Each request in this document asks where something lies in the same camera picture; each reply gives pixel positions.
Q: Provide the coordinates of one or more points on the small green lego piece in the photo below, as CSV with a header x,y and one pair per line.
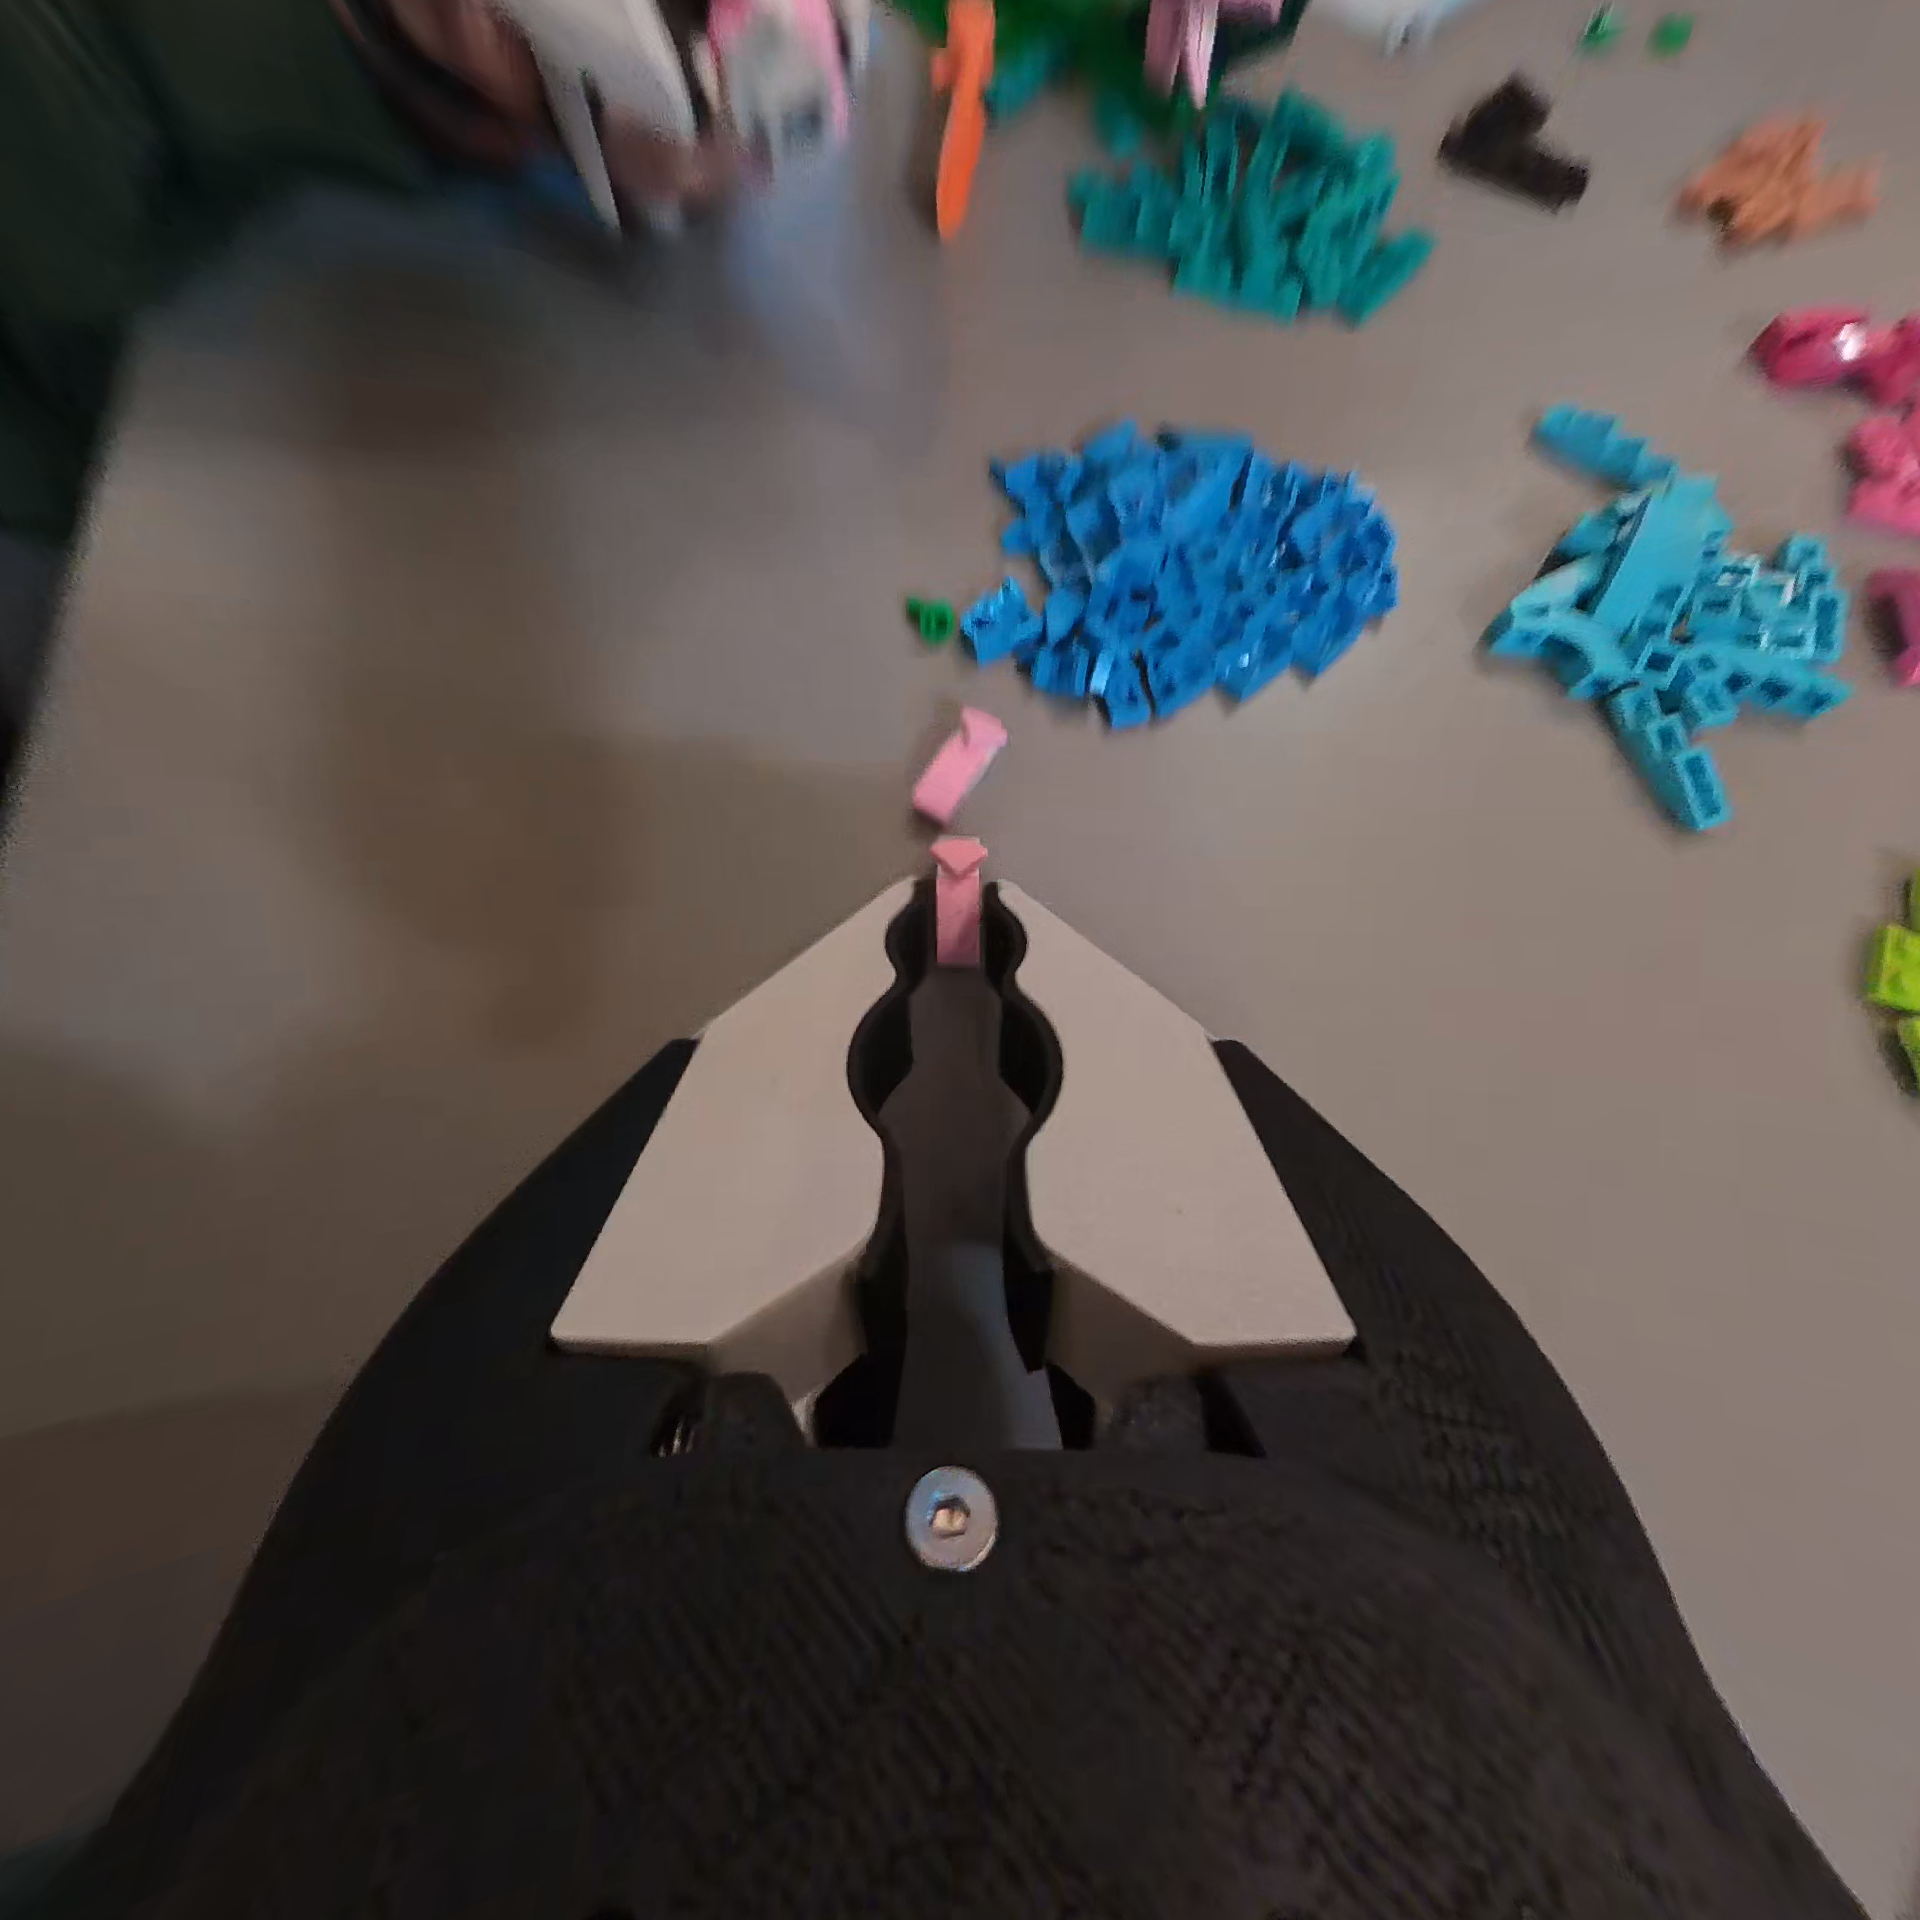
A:
x,y
1601,29
932,618
1672,32

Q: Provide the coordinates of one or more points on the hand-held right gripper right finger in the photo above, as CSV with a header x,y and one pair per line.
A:
x,y
1169,1185

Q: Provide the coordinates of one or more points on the lime green lego pieces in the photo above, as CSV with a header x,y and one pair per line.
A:
x,y
1898,968

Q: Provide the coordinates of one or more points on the pile of light blue lego pieces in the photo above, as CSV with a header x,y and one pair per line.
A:
x,y
1665,598

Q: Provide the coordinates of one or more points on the pile of magenta lego pieces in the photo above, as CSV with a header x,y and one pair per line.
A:
x,y
1867,406

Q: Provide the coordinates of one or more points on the small pink lego piece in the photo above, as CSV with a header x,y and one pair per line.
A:
x,y
958,908

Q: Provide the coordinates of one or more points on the pile of teal lego pieces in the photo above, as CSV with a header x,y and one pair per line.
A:
x,y
1259,210

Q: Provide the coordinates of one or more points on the pink lego brick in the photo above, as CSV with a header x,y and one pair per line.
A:
x,y
958,765

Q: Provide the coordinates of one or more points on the orange lego piece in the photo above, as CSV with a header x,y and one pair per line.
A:
x,y
960,127

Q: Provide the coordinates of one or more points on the pile of tan lego pieces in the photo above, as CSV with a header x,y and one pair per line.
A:
x,y
1779,179

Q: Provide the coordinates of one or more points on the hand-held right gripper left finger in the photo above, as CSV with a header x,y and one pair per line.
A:
x,y
750,1169

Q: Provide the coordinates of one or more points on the green lego plant model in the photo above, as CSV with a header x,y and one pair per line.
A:
x,y
1110,38

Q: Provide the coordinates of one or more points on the black lego pieces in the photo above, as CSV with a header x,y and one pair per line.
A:
x,y
1516,142

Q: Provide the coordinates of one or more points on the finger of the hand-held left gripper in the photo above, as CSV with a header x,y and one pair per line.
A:
x,y
781,74
615,90

